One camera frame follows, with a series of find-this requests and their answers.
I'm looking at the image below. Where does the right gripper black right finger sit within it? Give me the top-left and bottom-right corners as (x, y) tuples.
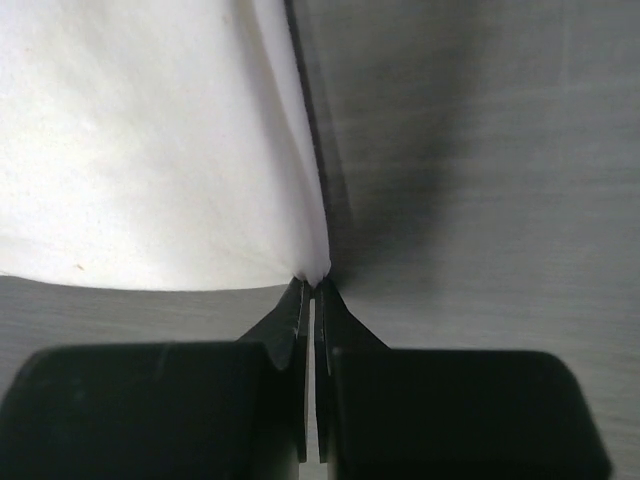
(314, 280), (613, 479)

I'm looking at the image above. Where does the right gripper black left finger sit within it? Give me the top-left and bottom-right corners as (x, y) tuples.
(1, 280), (310, 479)

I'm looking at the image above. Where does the white t shirt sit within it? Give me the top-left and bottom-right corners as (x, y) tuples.
(1, 1), (331, 291)

